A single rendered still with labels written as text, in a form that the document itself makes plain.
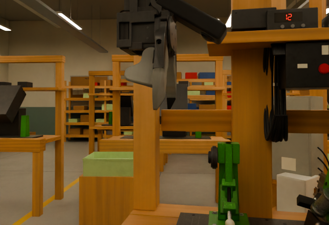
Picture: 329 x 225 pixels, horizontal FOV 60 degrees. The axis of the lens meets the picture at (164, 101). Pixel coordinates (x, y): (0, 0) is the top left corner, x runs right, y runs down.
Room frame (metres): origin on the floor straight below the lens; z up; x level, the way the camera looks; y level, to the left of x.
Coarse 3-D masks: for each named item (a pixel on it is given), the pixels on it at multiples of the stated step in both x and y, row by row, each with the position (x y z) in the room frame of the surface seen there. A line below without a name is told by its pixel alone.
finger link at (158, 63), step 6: (162, 24) 0.40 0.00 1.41; (156, 30) 0.40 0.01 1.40; (162, 30) 0.39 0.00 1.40; (156, 36) 0.39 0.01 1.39; (162, 36) 0.39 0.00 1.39; (156, 42) 0.39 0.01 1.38; (162, 42) 0.39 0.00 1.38; (156, 48) 0.39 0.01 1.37; (162, 48) 0.38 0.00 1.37; (156, 54) 0.39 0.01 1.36; (162, 54) 0.38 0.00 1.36; (156, 60) 0.39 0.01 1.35; (162, 60) 0.38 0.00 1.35; (156, 66) 0.39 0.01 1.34; (162, 66) 0.38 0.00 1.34
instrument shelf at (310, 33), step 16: (240, 32) 0.94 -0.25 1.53; (256, 32) 0.93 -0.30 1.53; (272, 32) 0.92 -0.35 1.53; (288, 32) 0.91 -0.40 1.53; (304, 32) 0.91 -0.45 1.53; (320, 32) 0.90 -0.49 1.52; (208, 48) 1.04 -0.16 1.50; (224, 48) 1.04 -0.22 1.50; (240, 48) 1.04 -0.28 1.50; (256, 48) 1.04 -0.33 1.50
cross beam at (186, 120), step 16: (176, 112) 1.19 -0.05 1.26; (192, 112) 1.18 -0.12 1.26; (208, 112) 1.17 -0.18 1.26; (224, 112) 1.16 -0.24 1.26; (288, 112) 1.11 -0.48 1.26; (304, 112) 1.10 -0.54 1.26; (320, 112) 1.09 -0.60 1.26; (176, 128) 1.19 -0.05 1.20; (192, 128) 1.18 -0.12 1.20; (208, 128) 1.17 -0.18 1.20; (224, 128) 1.16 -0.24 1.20; (288, 128) 1.11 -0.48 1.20; (304, 128) 1.10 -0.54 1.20; (320, 128) 1.09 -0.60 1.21
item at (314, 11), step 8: (296, 8) 0.94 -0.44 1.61; (304, 8) 0.93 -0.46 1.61; (312, 8) 0.93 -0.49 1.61; (272, 16) 0.95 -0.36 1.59; (280, 16) 0.95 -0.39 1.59; (288, 16) 0.94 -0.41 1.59; (296, 16) 0.94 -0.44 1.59; (304, 16) 0.93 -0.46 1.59; (312, 16) 0.93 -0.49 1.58; (272, 24) 0.95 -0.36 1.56; (280, 24) 0.95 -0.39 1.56; (288, 24) 0.94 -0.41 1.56; (296, 24) 0.94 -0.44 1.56; (304, 24) 0.93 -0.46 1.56; (312, 24) 0.93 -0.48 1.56
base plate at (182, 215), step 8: (184, 216) 1.01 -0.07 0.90; (192, 216) 1.01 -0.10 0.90; (200, 216) 1.01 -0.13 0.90; (208, 216) 1.01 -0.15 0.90; (176, 224) 0.95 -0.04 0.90; (184, 224) 0.95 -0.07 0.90; (192, 224) 0.95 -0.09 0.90; (200, 224) 0.95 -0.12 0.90; (256, 224) 0.95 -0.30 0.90; (264, 224) 0.95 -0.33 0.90; (272, 224) 0.95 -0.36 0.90; (280, 224) 0.95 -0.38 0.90; (288, 224) 0.95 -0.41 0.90; (296, 224) 0.95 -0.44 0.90
